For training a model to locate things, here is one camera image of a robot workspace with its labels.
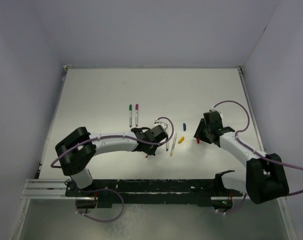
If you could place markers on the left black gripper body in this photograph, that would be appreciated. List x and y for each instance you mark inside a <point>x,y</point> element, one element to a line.
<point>151,150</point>

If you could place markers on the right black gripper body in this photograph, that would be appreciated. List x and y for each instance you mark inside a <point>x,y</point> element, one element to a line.
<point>208,130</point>

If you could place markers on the purple marker pen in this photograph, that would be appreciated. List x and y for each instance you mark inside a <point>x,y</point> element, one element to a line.
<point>136,117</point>

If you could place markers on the green marker pen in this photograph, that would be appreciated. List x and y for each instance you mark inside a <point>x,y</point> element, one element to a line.
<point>130,118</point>

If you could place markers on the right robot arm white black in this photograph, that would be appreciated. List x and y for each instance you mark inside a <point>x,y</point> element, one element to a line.
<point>264,178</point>

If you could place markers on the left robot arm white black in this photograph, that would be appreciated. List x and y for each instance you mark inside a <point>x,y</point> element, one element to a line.
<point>76,150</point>

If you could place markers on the yellow pen cap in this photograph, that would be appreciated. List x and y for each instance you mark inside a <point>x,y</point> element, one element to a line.
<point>181,139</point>

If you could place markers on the yellow marker pen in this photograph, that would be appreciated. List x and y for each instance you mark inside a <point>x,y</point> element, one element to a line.
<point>173,144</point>

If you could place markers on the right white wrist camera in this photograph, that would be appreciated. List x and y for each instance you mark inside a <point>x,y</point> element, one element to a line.
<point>215,110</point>

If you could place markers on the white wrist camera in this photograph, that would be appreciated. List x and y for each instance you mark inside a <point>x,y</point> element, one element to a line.
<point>215,110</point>
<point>161,123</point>

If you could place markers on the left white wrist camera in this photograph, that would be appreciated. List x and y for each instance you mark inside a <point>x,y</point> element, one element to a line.
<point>161,123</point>

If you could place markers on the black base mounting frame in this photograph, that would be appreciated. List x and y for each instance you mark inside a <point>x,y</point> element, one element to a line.
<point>103,193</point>

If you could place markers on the aluminium extrusion rail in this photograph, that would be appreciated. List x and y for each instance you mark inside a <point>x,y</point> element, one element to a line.
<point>44,189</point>

